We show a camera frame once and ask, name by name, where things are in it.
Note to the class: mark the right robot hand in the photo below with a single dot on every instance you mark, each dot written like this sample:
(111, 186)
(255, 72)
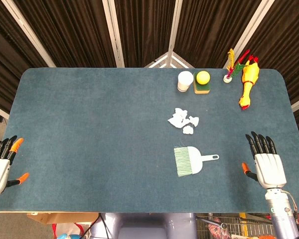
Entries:
(269, 169)

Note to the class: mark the light green hand brush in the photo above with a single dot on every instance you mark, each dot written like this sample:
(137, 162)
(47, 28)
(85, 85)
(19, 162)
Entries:
(194, 159)

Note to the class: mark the white paper piece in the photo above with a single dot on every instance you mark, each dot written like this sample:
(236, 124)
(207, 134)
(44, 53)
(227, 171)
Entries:
(180, 112)
(194, 121)
(177, 122)

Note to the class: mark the cardboard box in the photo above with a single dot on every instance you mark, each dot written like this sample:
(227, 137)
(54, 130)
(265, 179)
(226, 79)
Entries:
(59, 217)

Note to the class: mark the red patterned cloth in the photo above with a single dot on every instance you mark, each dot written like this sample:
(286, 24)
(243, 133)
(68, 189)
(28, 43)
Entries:
(216, 230)

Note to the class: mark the red white bag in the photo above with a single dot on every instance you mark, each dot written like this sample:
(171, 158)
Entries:
(67, 229)

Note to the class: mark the yellow rubber chicken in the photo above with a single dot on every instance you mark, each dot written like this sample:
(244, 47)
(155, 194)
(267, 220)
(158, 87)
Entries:
(249, 79)

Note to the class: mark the blue toy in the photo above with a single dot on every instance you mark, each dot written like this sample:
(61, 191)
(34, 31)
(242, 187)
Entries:
(64, 236)

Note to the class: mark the blue table mat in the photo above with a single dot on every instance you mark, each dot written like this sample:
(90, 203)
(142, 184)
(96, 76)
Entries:
(89, 137)

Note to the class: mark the colourful feather shuttlecock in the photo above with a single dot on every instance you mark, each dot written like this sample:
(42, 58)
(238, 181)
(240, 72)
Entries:
(227, 79)

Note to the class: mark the yellow green sponge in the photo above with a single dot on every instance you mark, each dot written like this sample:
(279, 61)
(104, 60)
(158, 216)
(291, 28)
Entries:
(201, 89)

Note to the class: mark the yellow ball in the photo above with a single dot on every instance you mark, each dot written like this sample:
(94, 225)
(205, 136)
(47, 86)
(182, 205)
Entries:
(203, 77)

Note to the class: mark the white paper cup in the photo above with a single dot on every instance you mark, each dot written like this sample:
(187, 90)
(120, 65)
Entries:
(185, 81)

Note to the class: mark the purple robot torso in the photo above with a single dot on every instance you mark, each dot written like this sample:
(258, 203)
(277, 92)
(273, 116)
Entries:
(139, 224)

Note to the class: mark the dark brown curtain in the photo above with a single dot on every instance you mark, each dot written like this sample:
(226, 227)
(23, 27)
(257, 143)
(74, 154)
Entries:
(77, 30)

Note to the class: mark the white triangular frame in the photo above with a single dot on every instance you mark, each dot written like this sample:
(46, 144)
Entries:
(168, 61)

